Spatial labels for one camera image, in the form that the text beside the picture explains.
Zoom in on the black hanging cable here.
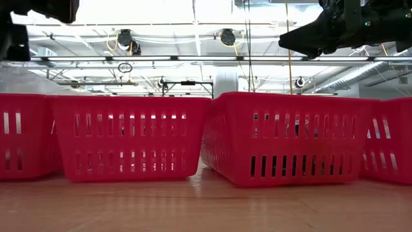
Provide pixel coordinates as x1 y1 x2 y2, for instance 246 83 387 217
246 0 255 93

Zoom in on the black ceiling cable reel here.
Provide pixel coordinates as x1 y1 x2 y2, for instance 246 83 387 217
220 28 237 46
117 28 142 56

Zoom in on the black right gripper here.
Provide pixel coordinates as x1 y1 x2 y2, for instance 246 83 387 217
278 0 366 60

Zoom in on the white pillar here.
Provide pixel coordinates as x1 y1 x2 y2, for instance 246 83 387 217
214 69 239 97

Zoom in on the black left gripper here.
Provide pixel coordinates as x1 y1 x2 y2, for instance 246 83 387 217
19 0 80 23

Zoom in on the distant black rig frame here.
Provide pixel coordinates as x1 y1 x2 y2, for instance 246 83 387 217
162 80 215 99

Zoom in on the red slotted plastic basket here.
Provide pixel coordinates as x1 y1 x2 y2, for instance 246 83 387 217
201 92 376 189
0 93 64 181
51 95 212 184
359 97 412 185

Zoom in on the dark ceiling beam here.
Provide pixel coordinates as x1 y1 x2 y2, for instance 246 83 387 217
56 80 139 87

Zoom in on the yellow hanging cable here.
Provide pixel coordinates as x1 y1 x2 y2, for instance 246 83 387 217
285 0 293 95

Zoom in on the hanging black cable ring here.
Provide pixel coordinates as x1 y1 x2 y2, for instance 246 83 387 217
117 62 133 74

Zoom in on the grey ventilation duct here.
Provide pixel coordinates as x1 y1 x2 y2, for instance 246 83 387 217
315 61 389 94
0 66 81 95

